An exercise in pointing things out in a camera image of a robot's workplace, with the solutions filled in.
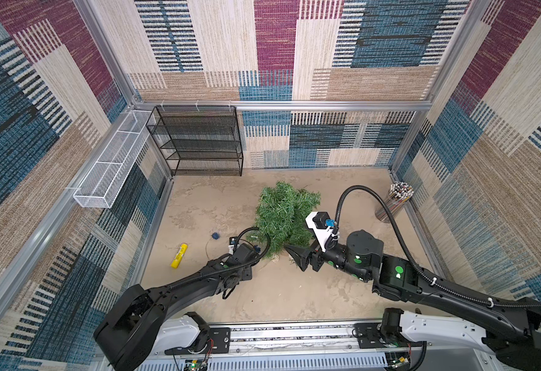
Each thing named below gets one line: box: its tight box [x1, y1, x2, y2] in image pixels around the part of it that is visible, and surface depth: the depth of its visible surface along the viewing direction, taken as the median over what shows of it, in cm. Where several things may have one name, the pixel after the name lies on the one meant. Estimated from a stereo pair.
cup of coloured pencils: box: [374, 181, 415, 224], surface depth 91 cm
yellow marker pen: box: [170, 243, 188, 269], surface depth 92 cm
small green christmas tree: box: [248, 181, 321, 259], surface depth 71 cm
